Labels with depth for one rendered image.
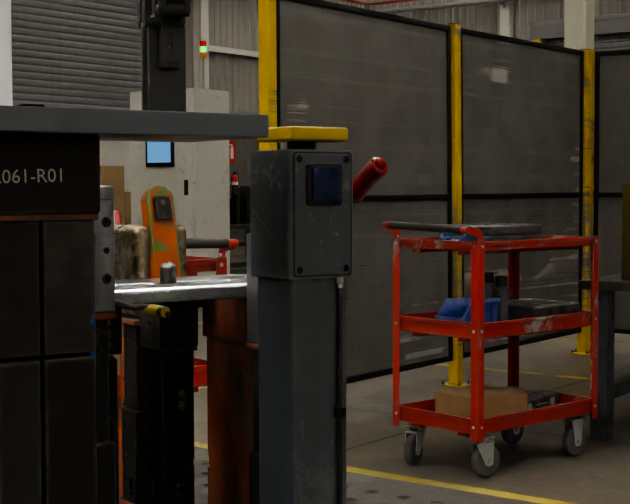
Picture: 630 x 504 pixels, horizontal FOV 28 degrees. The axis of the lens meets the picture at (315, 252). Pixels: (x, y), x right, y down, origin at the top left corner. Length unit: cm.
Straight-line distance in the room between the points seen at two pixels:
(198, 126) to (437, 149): 588
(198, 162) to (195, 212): 46
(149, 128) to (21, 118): 10
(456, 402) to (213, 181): 700
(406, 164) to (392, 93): 38
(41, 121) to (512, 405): 416
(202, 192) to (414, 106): 513
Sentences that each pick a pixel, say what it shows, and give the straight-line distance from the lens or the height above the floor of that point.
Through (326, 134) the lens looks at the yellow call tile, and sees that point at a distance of 109.
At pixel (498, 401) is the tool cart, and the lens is 493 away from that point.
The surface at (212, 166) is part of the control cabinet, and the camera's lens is 1164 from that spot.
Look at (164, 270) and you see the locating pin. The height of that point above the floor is 101.
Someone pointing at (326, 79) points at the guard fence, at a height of 161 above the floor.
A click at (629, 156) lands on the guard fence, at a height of 130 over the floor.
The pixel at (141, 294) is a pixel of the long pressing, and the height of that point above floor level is 100.
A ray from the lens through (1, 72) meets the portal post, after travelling 538.
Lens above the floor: 111
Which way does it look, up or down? 3 degrees down
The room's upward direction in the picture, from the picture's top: straight up
